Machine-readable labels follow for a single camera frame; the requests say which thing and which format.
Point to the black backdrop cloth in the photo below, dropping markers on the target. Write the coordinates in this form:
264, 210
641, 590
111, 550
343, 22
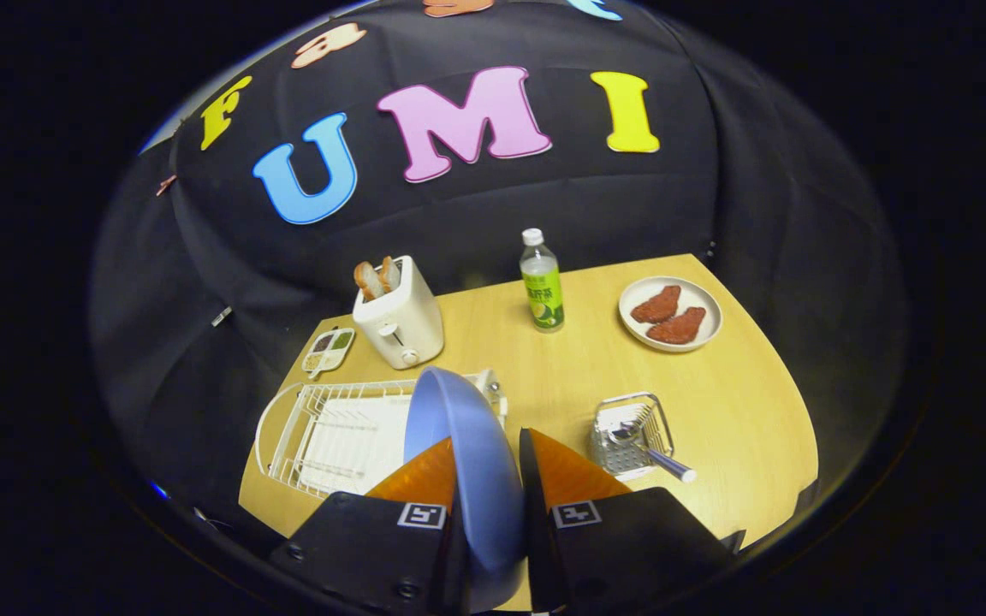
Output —
630, 205

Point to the blue plate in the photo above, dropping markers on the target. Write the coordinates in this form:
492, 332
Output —
476, 462

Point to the divided condiment tray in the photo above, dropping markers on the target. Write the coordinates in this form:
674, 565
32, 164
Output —
329, 351

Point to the red meat slice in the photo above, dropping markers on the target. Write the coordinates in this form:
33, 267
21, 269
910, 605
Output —
657, 305
678, 326

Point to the toasted bread slice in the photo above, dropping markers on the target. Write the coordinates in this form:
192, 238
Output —
389, 272
368, 281

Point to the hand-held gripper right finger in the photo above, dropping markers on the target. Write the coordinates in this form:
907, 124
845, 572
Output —
531, 513

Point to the metal spoon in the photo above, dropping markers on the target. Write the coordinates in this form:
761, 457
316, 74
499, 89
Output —
668, 464

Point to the white toaster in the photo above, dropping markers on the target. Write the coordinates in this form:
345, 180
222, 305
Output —
403, 329

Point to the green tea bottle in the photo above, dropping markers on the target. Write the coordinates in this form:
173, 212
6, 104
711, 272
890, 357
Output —
543, 291

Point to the white clip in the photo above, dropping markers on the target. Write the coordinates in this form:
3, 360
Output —
221, 316

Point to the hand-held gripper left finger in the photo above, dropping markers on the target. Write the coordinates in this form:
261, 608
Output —
356, 547

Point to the white dish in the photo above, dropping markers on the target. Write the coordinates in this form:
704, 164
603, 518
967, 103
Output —
703, 304

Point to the orange clip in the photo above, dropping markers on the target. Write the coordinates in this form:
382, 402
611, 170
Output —
166, 184

